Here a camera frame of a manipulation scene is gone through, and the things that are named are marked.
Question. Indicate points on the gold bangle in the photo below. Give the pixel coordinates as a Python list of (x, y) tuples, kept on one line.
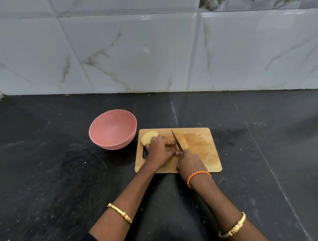
[(236, 226), (120, 212)]

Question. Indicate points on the person's left hand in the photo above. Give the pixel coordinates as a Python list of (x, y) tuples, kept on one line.
[(157, 154)]

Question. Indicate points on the person's right forearm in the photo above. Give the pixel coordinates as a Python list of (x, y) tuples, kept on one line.
[(218, 206)]

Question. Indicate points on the person's left thumb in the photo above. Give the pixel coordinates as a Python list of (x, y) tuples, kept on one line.
[(175, 154)]

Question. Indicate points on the person's right hand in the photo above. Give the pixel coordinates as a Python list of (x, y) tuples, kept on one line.
[(190, 165)]

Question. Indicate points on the peeled potato piece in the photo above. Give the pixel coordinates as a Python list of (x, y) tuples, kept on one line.
[(184, 144)]

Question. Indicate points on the steel kitchen knife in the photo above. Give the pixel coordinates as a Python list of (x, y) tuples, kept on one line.
[(177, 140)]

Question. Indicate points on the person's left forearm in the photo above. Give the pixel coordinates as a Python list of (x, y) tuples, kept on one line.
[(124, 201)]

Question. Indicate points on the wooden cutting board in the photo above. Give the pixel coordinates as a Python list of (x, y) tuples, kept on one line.
[(203, 151)]

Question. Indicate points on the pink plastic bowl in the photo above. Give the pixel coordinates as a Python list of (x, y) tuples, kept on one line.
[(113, 129)]

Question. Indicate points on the person's right fingers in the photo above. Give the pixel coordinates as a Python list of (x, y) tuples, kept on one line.
[(183, 156)]

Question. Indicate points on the peeled potato half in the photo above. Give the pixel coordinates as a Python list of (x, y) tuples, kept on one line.
[(148, 137)]

